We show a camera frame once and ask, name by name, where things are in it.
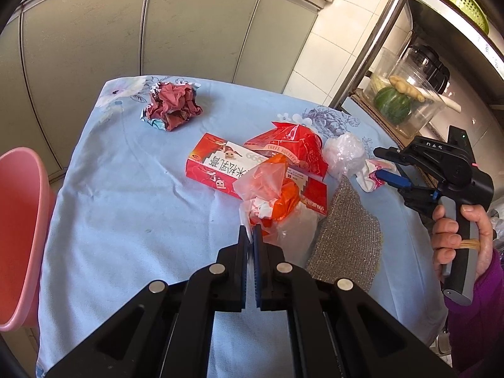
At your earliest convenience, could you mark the pink plastic bin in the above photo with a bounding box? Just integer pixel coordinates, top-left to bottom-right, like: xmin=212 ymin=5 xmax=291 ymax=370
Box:
xmin=0 ymin=147 xmax=58 ymax=332

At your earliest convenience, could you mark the grey kitchen cabinet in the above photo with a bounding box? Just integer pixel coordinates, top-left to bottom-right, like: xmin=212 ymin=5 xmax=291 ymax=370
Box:
xmin=0 ymin=0 xmax=339 ymax=174

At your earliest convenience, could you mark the brown cardboard sheet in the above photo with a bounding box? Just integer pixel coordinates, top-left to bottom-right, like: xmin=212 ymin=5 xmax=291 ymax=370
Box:
xmin=350 ymin=90 xmax=418 ymax=147

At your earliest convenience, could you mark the white radish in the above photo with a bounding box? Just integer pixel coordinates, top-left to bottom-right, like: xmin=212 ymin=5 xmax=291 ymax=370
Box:
xmin=429 ymin=87 xmax=462 ymax=112

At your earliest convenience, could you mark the person's right forearm purple sleeve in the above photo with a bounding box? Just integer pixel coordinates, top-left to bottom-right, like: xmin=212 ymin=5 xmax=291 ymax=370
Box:
xmin=445 ymin=250 xmax=504 ymax=375

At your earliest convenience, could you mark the dark red wrapper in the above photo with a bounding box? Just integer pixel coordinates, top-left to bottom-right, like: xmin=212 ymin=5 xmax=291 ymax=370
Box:
xmin=142 ymin=82 xmax=203 ymax=131

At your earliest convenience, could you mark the green plastic basket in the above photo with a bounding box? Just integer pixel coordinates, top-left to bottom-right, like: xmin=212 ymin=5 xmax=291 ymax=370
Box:
xmin=423 ymin=0 xmax=490 ymax=35

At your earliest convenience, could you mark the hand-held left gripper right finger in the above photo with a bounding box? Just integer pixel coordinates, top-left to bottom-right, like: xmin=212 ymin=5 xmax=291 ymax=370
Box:
xmin=252 ymin=224 xmax=457 ymax=378

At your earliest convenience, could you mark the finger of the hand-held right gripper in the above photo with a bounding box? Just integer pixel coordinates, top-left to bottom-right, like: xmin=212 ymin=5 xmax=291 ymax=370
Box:
xmin=375 ymin=169 xmax=438 ymax=217
xmin=373 ymin=136 xmax=450 ymax=184

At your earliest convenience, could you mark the clear plastic container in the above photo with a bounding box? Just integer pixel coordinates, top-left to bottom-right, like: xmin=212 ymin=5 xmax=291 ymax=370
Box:
xmin=362 ymin=45 xmax=447 ymax=138

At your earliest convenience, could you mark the metal storage rack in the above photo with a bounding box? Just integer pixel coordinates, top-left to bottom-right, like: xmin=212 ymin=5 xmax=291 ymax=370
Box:
xmin=329 ymin=0 xmax=504 ymax=154

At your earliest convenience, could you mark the white pink wrapper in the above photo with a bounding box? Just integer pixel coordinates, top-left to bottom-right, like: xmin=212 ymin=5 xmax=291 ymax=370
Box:
xmin=352 ymin=158 xmax=398 ymax=193

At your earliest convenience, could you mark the red snack bag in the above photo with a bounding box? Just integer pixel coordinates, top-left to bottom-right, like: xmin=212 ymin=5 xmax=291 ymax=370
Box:
xmin=243 ymin=121 xmax=329 ymax=178

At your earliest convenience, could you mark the ginger root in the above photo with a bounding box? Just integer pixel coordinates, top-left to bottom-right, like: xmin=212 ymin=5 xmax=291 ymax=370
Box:
xmin=389 ymin=76 xmax=426 ymax=102

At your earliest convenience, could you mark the green squash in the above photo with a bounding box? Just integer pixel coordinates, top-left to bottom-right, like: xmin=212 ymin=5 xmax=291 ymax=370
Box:
xmin=374 ymin=87 xmax=412 ymax=124

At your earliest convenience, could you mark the orange plastic bag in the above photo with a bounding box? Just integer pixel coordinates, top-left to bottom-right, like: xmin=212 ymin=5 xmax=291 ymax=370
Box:
xmin=233 ymin=153 xmax=316 ymax=247

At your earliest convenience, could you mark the red cardboard box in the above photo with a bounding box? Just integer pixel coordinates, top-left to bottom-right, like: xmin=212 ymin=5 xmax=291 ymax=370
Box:
xmin=185 ymin=133 xmax=329 ymax=216

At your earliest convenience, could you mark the crumpled clear plastic bag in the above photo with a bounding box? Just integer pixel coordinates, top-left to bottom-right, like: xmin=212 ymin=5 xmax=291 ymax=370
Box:
xmin=322 ymin=133 xmax=367 ymax=180

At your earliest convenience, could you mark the silver mesh scouring cloth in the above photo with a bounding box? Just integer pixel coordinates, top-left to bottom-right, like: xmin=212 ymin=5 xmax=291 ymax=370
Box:
xmin=306 ymin=175 xmax=382 ymax=293

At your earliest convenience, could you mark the pale green vegetable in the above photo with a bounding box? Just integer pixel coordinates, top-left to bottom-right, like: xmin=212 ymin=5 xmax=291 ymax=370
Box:
xmin=371 ymin=74 xmax=394 ymax=92

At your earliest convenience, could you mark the person's right hand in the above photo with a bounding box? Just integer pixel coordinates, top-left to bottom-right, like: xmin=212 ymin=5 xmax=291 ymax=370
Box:
xmin=431 ymin=204 xmax=497 ymax=281

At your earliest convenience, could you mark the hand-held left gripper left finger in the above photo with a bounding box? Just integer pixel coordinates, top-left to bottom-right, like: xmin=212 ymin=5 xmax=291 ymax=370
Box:
xmin=45 ymin=224 xmax=253 ymax=378

